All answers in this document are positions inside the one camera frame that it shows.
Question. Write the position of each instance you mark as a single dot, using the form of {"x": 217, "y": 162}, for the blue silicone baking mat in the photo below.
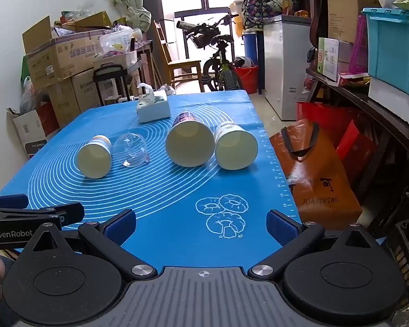
{"x": 177, "y": 190}

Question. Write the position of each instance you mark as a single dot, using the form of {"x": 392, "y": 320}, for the blue barrel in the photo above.
{"x": 250, "y": 46}

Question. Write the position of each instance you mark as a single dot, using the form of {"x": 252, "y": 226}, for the brown cardboard box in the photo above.
{"x": 76, "y": 92}

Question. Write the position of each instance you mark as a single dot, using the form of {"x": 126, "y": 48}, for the clear plastic bag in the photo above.
{"x": 117, "y": 41}

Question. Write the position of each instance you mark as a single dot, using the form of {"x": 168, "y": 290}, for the black metal cart frame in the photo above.
{"x": 114, "y": 80}

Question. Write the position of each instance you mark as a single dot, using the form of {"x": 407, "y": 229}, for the white plastic bag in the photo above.
{"x": 28, "y": 95}

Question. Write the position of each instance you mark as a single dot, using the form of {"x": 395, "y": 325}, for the green curtain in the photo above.
{"x": 131, "y": 3}

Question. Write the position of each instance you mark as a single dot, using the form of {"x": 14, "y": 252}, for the floral cloth bundle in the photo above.
{"x": 260, "y": 5}

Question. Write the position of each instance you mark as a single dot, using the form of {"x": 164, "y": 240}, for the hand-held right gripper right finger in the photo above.
{"x": 280, "y": 229}

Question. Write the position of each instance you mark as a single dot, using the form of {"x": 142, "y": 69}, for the teal plastic storage bin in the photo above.
{"x": 390, "y": 46}

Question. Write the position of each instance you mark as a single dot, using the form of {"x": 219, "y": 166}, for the pink plastic rack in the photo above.
{"x": 358, "y": 46}

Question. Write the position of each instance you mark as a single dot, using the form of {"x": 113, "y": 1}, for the black bicycle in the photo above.
{"x": 221, "y": 64}

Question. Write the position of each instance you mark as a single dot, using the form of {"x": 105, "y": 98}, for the white green print paper cup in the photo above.
{"x": 236, "y": 148}

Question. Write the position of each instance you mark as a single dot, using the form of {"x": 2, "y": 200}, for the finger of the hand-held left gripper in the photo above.
{"x": 66, "y": 213}
{"x": 7, "y": 200}

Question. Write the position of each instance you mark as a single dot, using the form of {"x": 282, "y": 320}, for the red paper bag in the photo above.
{"x": 352, "y": 146}

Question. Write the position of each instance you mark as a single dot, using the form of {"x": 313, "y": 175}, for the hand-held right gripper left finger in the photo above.
{"x": 121, "y": 227}

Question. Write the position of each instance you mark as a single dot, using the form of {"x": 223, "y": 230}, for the orange shopping bag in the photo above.
{"x": 322, "y": 180}

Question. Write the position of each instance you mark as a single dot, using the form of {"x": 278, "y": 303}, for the large open cardboard box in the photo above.
{"x": 59, "y": 59}

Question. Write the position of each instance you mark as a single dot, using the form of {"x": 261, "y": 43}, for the black plastic crate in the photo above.
{"x": 407, "y": 255}

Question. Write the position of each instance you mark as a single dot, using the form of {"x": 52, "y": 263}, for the white chest freezer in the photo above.
{"x": 283, "y": 68}

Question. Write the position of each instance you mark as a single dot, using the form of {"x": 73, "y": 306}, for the white tissue pack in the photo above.
{"x": 154, "y": 109}

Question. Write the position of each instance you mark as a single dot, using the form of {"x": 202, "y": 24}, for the small orange print paper cup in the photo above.
{"x": 93, "y": 159}

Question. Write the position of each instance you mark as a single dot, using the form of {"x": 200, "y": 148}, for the dark wooden side table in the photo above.
{"x": 378, "y": 109}

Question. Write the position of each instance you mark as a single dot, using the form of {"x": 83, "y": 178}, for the clear plastic cup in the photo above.
{"x": 131, "y": 150}

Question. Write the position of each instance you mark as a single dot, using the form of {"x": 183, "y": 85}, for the white and black carton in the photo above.
{"x": 32, "y": 131}

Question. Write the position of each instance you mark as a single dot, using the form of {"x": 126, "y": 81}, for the wooden chair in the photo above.
{"x": 179, "y": 64}

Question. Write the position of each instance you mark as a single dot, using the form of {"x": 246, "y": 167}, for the tall flat cardboard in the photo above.
{"x": 347, "y": 3}

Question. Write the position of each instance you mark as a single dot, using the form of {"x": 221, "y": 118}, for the red bucket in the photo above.
{"x": 249, "y": 78}

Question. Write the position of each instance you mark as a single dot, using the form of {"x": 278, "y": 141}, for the white foam box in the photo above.
{"x": 392, "y": 100}

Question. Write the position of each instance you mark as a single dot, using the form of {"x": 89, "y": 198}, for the yellow cardboard box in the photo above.
{"x": 93, "y": 20}

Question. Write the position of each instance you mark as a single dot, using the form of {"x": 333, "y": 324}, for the green and white carton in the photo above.
{"x": 330, "y": 58}

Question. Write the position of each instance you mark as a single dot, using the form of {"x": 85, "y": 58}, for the large purple print paper cup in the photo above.
{"x": 190, "y": 143}

